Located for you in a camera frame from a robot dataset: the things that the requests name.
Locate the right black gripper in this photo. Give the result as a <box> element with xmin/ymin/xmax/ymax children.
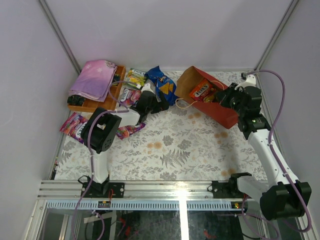
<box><xmin>215</xmin><ymin>83</ymin><xmax>246</xmax><ymax>117</ymax></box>

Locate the blue tortilla chips bag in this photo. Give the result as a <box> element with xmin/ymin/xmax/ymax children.
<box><xmin>144</xmin><ymin>66</ymin><xmax>178</xmax><ymax>106</ymax></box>

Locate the green Fox's candy bag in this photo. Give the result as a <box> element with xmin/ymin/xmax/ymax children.
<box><xmin>125</xmin><ymin>68</ymin><xmax>146</xmax><ymax>88</ymax></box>

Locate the red paper bag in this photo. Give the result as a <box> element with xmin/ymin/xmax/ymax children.
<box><xmin>174</xmin><ymin>66</ymin><xmax>238</xmax><ymax>129</ymax></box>

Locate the wooden organizer tray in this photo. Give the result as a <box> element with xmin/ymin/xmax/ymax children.
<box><xmin>67</xmin><ymin>65</ymin><xmax>126</xmax><ymax>113</ymax></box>

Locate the purple Fox's candy bag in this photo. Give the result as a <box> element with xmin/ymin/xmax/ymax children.
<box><xmin>59</xmin><ymin>112</ymin><xmax>88</xmax><ymax>144</ymax></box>

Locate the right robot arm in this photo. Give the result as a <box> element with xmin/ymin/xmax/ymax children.
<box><xmin>216</xmin><ymin>83</ymin><xmax>312</xmax><ymax>221</ymax></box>

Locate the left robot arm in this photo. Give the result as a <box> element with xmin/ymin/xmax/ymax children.
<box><xmin>80</xmin><ymin>90</ymin><xmax>170</xmax><ymax>198</ymax></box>

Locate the orange Fox's candy bag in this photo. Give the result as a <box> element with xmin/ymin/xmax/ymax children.
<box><xmin>189</xmin><ymin>78</ymin><xmax>217</xmax><ymax>103</ymax></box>

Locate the folded purple cloth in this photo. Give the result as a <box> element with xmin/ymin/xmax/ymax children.
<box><xmin>68</xmin><ymin>60</ymin><xmax>118</xmax><ymax>102</ymax></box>

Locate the dark patterned cloth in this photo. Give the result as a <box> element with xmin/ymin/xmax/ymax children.
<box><xmin>67</xmin><ymin>95</ymin><xmax>86</xmax><ymax>107</ymax></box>

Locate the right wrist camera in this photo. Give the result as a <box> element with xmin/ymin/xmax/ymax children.
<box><xmin>235</xmin><ymin>72</ymin><xmax>257</xmax><ymax>90</ymax></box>

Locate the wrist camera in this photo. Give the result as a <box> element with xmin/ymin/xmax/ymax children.
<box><xmin>136</xmin><ymin>83</ymin><xmax>154</xmax><ymax>93</ymax></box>
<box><xmin>235</xmin><ymin>72</ymin><xmax>257</xmax><ymax>90</ymax></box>

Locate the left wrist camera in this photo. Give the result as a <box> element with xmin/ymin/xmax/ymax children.
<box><xmin>136</xmin><ymin>83</ymin><xmax>154</xmax><ymax>93</ymax></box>

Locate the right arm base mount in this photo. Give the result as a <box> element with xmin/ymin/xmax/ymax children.
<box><xmin>211</xmin><ymin>181</ymin><xmax>244</xmax><ymax>199</ymax></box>

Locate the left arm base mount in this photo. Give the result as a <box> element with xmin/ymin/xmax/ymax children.
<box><xmin>84</xmin><ymin>179</ymin><xmax>125</xmax><ymax>199</ymax></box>

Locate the aluminium frame rail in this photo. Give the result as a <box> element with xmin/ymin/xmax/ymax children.
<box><xmin>37</xmin><ymin>180</ymin><xmax>243</xmax><ymax>212</ymax></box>

